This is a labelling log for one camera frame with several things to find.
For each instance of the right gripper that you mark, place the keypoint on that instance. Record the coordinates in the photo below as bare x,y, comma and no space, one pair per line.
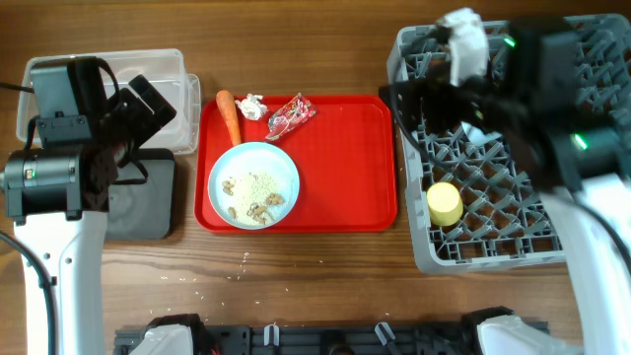
431,102

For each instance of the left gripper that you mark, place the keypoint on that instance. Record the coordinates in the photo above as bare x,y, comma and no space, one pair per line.
127,101

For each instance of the orange carrot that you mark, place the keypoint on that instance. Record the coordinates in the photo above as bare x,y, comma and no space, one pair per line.
227,107

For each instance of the yellow cup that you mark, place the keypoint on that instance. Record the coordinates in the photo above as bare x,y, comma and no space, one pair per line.
445,204

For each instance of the white tissue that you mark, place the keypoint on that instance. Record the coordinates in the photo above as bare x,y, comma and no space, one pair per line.
252,107

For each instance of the red snack wrapper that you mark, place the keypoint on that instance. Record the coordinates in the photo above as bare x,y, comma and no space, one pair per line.
290,116

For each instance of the light blue plate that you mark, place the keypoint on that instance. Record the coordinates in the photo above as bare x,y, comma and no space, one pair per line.
253,157

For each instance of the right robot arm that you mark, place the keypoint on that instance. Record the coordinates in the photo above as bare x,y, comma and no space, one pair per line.
578,166

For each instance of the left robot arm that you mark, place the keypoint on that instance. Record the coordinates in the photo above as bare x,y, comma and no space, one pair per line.
86,129

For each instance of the grey dishwasher rack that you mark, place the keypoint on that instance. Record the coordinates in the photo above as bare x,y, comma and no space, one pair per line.
503,224

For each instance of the clear plastic bin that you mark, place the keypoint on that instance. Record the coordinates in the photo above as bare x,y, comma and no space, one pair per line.
164,69

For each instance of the black plastic tray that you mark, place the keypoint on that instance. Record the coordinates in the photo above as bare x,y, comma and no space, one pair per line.
144,212

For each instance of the red serving tray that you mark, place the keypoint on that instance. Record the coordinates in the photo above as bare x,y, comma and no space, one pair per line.
344,156

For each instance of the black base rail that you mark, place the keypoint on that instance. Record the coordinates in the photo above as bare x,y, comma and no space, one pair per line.
442,337

